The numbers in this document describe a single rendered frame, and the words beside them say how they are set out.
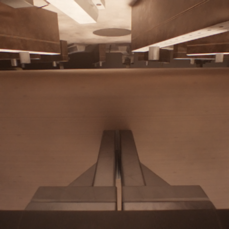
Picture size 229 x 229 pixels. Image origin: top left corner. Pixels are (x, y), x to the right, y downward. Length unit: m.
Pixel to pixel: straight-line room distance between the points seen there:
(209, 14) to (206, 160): 0.68
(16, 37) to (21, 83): 1.44
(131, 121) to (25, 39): 1.53
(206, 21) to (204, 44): 1.43
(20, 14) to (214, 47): 1.94
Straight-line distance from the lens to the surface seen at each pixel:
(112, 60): 6.12
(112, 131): 0.15
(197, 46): 2.25
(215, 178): 0.22
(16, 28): 1.63
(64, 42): 3.48
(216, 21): 0.78
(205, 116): 0.18
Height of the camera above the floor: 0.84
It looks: 16 degrees up
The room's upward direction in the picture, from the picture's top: 179 degrees clockwise
